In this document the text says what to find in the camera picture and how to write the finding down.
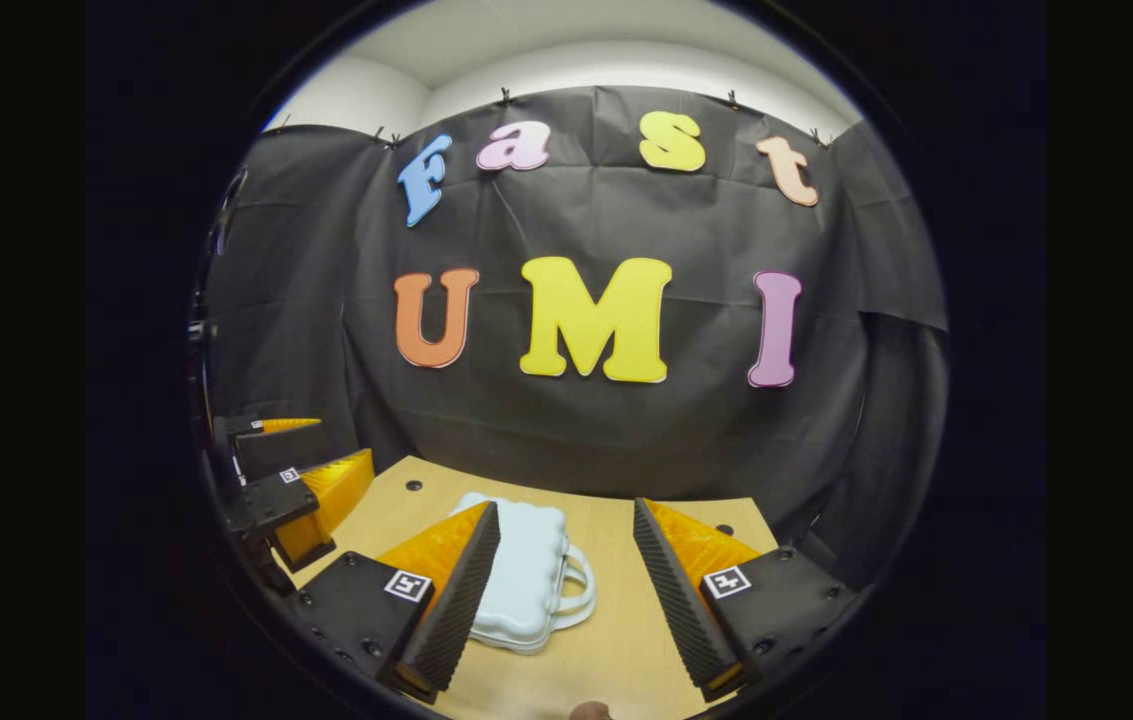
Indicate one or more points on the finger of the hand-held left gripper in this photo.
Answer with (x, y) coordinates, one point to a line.
(266, 500)
(276, 455)

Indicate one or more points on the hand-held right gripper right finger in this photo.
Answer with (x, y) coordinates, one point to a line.
(686, 610)

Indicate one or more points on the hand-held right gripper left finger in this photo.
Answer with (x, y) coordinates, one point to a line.
(456, 610)

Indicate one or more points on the pale blue small suitcase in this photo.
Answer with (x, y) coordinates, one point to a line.
(526, 570)

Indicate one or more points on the black backdrop cloth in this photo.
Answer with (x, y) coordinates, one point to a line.
(606, 430)

